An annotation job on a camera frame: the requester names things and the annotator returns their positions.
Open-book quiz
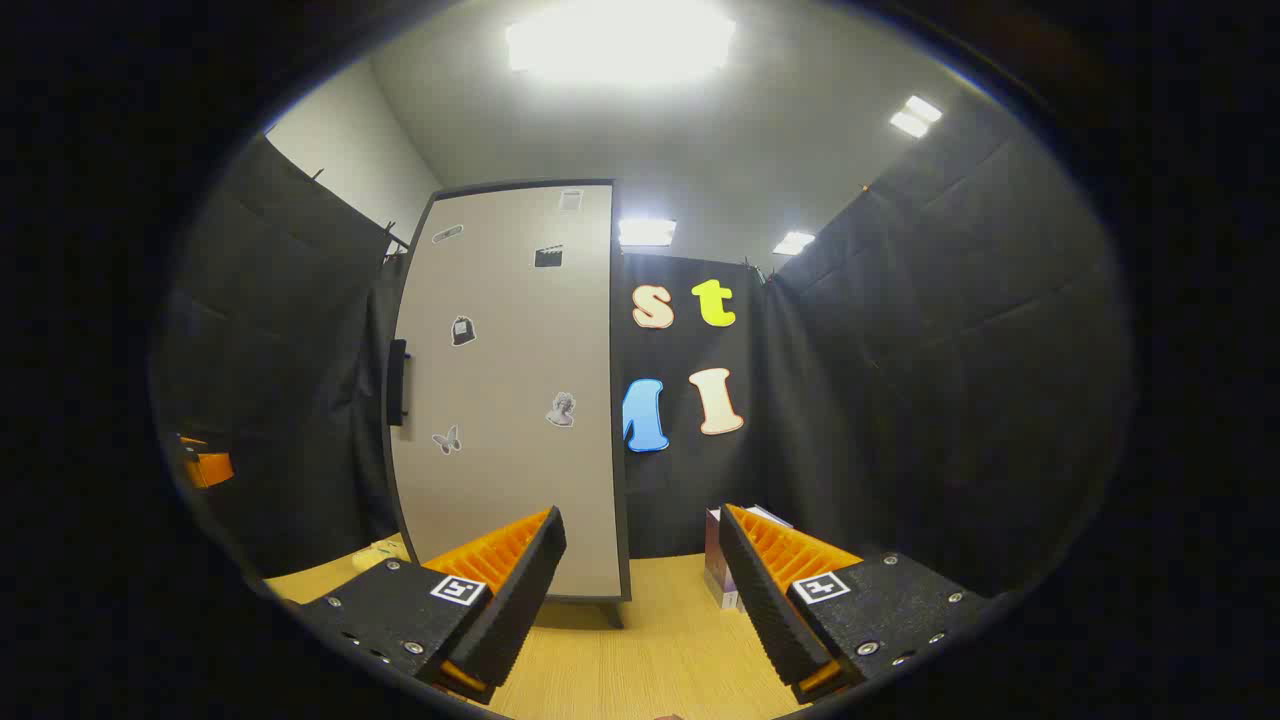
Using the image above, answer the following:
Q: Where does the black door handle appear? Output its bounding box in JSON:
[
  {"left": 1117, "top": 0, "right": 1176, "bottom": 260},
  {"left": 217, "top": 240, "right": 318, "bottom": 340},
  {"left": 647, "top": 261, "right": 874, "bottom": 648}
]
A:
[{"left": 387, "top": 338, "right": 411, "bottom": 428}]

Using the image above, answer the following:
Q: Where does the light grey cabinet door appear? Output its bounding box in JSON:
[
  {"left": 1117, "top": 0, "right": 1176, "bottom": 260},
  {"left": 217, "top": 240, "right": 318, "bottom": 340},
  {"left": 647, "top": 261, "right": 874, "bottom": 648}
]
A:
[{"left": 385, "top": 183, "right": 631, "bottom": 601}]

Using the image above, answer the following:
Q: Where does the black backdrop cloth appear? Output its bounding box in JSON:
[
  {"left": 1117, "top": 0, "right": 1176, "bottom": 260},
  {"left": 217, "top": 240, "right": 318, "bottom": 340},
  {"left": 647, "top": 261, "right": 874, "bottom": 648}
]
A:
[{"left": 155, "top": 95, "right": 1131, "bottom": 601}]

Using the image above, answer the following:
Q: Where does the double ceiling light panel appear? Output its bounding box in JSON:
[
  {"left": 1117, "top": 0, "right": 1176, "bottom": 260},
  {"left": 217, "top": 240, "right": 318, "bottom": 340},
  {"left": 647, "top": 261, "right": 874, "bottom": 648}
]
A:
[{"left": 890, "top": 95, "right": 943, "bottom": 139}]

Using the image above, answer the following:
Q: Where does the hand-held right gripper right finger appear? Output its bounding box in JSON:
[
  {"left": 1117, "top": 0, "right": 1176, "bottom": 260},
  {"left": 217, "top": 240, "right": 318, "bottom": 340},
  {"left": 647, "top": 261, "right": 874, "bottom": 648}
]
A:
[{"left": 718, "top": 503, "right": 991, "bottom": 704}]

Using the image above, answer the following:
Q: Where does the pink cover book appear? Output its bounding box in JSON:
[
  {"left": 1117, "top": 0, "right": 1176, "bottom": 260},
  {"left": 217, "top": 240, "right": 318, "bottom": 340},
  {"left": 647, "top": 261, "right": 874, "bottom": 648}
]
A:
[{"left": 705, "top": 508, "right": 743, "bottom": 611}]

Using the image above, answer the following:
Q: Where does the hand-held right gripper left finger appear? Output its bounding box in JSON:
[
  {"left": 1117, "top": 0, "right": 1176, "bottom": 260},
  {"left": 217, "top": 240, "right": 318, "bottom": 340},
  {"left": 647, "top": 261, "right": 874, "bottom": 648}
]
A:
[{"left": 298, "top": 506, "right": 568, "bottom": 706}]

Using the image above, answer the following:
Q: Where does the dark grey cabinet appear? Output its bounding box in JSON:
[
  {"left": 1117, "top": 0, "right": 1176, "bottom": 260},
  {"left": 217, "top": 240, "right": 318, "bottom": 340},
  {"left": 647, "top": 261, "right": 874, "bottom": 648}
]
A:
[{"left": 383, "top": 180, "right": 633, "bottom": 629}]

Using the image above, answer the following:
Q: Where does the large ceiling light panel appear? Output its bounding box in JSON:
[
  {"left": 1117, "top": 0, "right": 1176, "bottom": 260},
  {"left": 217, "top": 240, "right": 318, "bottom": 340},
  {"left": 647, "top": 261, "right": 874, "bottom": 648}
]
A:
[{"left": 505, "top": 0, "right": 736, "bottom": 86}]

